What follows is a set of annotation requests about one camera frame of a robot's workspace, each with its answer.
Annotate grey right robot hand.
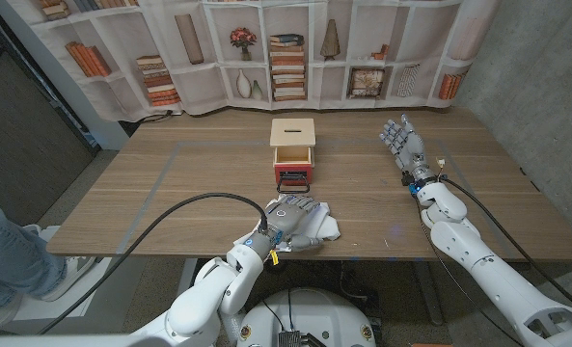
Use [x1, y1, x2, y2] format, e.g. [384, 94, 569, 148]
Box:
[379, 114, 437, 185]

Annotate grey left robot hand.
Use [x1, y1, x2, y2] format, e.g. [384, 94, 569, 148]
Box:
[259, 194, 323, 253]

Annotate white cloth napkin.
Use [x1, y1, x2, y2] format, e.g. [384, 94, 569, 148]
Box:
[233, 194, 341, 254]

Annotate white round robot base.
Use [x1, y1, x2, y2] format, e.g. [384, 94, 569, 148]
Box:
[236, 287, 377, 347]

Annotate light wooden slotted box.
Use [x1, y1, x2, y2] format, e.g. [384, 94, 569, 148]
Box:
[269, 118, 317, 169]

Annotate grey table leg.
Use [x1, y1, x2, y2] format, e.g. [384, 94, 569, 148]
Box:
[413, 262, 445, 327]
[177, 258, 199, 298]

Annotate printed bookshelf backdrop cloth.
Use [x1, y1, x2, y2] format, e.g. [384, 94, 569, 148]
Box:
[0, 0, 504, 123]

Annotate person leg in blue jeans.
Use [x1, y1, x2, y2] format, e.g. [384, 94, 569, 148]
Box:
[0, 192, 68, 314]

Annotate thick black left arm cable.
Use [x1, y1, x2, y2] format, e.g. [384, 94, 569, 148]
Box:
[37, 192, 270, 335]

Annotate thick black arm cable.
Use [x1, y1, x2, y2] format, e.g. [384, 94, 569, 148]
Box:
[37, 192, 270, 335]
[442, 175, 572, 313]

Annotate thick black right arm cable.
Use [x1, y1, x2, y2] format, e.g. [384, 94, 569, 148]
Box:
[442, 175, 572, 313]

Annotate thin black cable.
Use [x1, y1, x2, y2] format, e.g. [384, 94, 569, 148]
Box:
[414, 196, 528, 347]

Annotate black floor cable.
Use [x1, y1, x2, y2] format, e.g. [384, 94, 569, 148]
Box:
[134, 109, 175, 123]

